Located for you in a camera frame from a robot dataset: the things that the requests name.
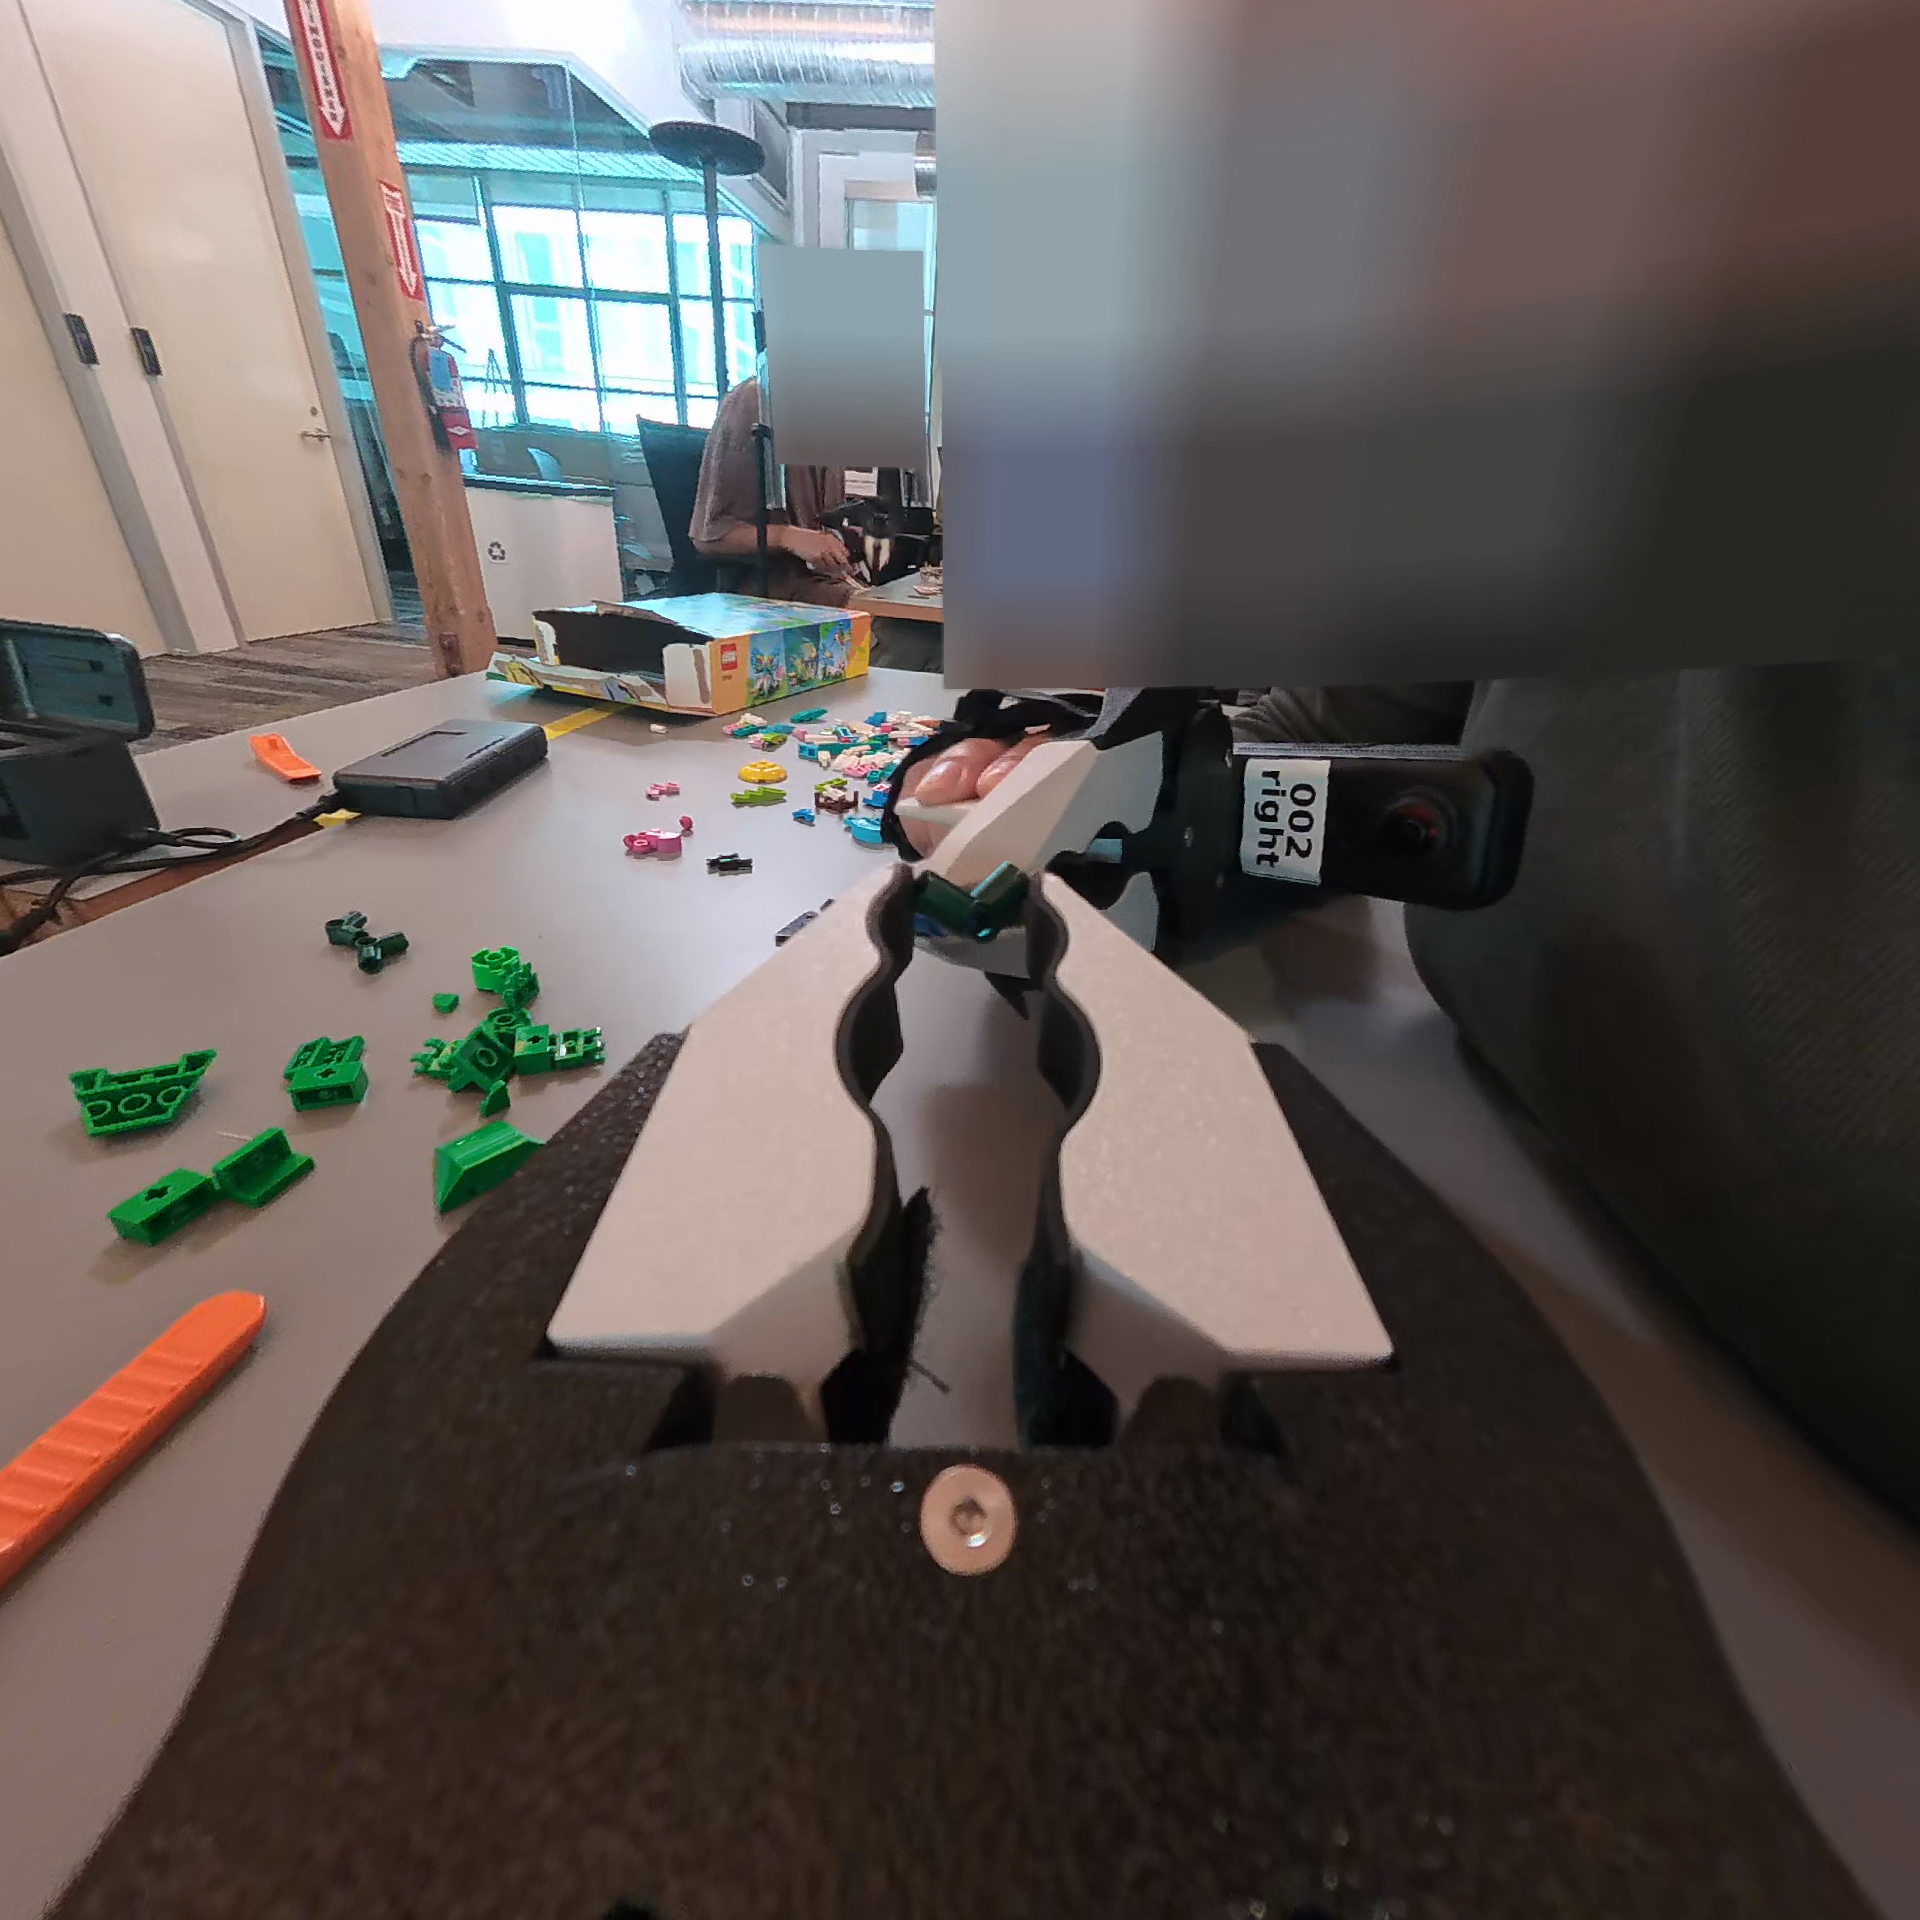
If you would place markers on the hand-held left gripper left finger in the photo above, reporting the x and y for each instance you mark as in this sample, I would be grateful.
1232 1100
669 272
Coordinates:
721 1170

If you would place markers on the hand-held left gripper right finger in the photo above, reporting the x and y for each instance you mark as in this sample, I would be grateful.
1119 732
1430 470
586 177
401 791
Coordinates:
1200 1184

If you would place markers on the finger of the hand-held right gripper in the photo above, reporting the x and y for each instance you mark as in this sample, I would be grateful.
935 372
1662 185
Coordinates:
1142 918
1035 802

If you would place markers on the dark green toy brick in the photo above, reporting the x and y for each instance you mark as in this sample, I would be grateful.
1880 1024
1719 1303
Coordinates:
960 901

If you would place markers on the person's right forearm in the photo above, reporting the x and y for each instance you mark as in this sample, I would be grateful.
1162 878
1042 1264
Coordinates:
1349 713

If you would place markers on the person's right hand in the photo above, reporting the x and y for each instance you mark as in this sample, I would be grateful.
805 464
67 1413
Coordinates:
960 769

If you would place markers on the pile of colourful bricks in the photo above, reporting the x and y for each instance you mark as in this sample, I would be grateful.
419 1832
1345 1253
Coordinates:
862 757

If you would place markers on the green slope brick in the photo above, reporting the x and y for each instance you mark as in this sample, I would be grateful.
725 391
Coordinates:
481 1162

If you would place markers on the colourful toy brick box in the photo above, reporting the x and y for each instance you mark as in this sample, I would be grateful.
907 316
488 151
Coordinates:
779 662

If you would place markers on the dark green brick cluster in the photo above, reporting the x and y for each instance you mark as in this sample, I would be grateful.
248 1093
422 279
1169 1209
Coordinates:
369 944

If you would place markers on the black office chair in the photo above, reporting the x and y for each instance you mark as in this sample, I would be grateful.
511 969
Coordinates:
674 511

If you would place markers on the yellow tape strip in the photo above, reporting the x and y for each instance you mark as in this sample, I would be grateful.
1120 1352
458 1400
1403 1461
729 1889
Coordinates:
579 724

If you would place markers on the black power bank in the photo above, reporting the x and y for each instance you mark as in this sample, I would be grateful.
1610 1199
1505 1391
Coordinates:
441 765

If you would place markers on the scattered green toy bricks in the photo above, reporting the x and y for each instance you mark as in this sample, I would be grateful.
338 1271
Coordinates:
135 1106

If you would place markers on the orange brick separator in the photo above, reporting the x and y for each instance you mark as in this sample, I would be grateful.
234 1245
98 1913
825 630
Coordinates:
135 1412
285 757

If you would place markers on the red fire extinguisher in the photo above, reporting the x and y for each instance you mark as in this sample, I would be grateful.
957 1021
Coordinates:
447 399

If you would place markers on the black floor lamp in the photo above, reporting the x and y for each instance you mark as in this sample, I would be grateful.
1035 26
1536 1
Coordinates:
704 142

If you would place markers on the black charging dock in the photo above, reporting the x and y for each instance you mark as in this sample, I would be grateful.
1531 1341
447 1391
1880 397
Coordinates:
77 797

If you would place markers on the white door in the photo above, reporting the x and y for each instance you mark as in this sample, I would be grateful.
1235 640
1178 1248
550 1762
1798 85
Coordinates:
45 494
225 300

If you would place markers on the wooden post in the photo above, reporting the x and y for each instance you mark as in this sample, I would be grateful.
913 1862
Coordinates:
389 375

